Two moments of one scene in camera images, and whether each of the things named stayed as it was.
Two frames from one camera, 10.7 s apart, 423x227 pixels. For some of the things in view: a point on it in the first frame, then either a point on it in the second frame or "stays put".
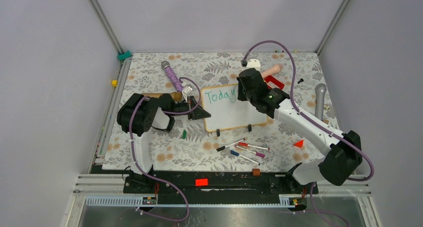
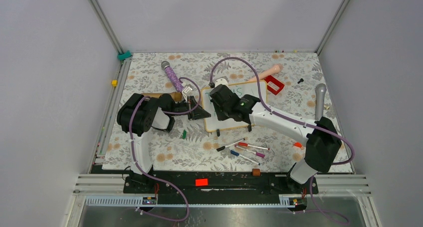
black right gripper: [241, 96] → [220, 116]
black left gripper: [199, 113] stays put
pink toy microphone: [276, 69] stays put
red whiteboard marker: [246, 144] stays put
